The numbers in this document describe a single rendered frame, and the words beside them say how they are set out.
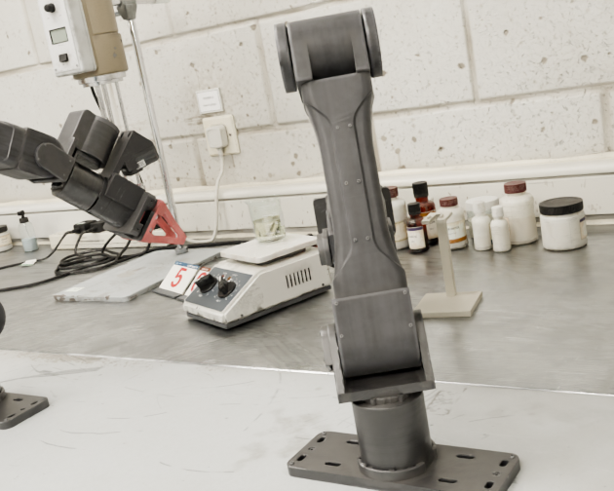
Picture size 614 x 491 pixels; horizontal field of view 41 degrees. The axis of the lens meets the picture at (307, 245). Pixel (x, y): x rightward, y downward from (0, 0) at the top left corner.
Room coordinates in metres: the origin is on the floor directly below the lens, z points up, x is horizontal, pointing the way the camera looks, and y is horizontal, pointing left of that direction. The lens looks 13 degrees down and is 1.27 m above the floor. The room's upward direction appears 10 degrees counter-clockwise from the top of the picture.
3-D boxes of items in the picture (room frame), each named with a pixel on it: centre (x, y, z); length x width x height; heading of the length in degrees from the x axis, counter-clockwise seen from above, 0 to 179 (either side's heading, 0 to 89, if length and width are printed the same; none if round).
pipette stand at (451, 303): (1.06, -0.17, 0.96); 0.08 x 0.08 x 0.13; 65
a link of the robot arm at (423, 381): (0.67, -0.04, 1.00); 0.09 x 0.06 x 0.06; 86
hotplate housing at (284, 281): (1.25, 0.08, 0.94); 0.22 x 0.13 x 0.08; 124
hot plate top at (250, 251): (1.26, 0.06, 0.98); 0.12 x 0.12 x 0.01; 34
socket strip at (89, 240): (1.95, 0.46, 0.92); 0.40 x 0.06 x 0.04; 55
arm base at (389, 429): (0.66, -0.04, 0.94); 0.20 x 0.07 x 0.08; 55
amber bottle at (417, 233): (1.39, -0.19, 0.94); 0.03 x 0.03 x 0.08
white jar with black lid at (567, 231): (1.26, -0.40, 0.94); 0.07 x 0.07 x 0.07
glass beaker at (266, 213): (1.28, 0.06, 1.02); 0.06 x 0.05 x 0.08; 99
